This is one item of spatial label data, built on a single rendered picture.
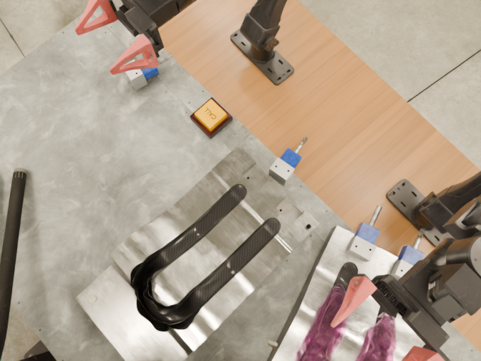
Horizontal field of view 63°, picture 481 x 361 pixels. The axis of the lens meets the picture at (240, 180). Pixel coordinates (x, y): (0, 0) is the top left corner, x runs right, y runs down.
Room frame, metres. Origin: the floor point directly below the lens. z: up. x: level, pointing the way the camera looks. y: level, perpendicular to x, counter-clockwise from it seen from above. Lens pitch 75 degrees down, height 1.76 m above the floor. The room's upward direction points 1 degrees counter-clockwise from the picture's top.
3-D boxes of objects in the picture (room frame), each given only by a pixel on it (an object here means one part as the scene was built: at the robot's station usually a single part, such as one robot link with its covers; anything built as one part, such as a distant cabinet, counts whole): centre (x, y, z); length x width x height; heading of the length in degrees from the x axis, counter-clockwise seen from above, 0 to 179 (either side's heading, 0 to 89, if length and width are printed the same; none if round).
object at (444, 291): (-0.01, -0.24, 1.26); 0.07 x 0.06 x 0.11; 39
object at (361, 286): (-0.03, -0.16, 1.20); 0.09 x 0.07 x 0.07; 130
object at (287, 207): (0.17, -0.11, 0.87); 0.05 x 0.05 x 0.04; 43
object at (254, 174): (0.25, -0.04, 0.87); 0.05 x 0.05 x 0.04; 43
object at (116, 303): (0.06, 0.10, 0.87); 0.50 x 0.26 x 0.14; 133
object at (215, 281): (0.06, 0.08, 0.92); 0.35 x 0.16 x 0.09; 133
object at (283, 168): (0.31, -0.13, 0.83); 0.13 x 0.05 x 0.05; 142
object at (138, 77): (0.58, 0.23, 0.83); 0.13 x 0.05 x 0.05; 121
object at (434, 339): (-0.08, -0.21, 1.20); 0.09 x 0.07 x 0.07; 130
